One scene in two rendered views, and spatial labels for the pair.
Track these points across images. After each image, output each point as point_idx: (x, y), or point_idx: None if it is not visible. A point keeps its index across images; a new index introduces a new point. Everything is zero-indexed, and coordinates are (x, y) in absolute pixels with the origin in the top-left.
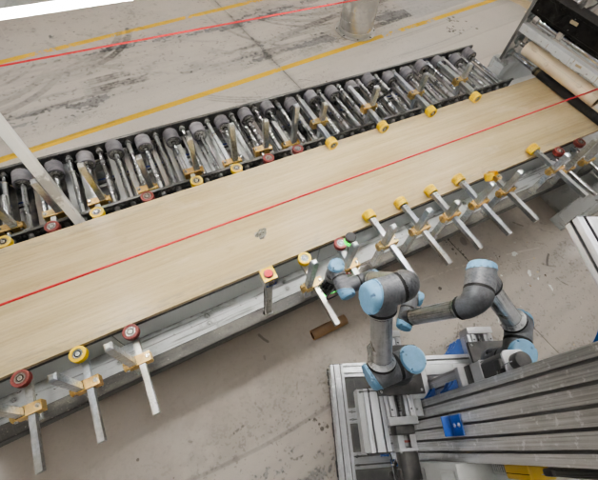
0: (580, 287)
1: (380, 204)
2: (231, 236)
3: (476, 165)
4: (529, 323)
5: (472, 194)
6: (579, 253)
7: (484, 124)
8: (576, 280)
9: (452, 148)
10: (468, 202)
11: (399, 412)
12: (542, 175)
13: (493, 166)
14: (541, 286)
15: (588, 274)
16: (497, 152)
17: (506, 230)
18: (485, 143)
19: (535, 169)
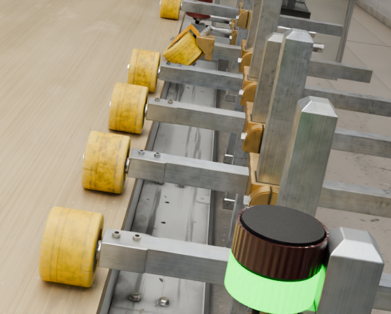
0: None
1: (38, 212)
2: None
3: (122, 53)
4: None
5: (221, 76)
6: (329, 228)
7: (25, 2)
8: (384, 265)
9: (26, 43)
10: (240, 92)
11: None
12: (195, 88)
13: (152, 45)
14: (373, 311)
15: (380, 247)
16: (122, 29)
17: (379, 99)
18: (76, 23)
19: (172, 84)
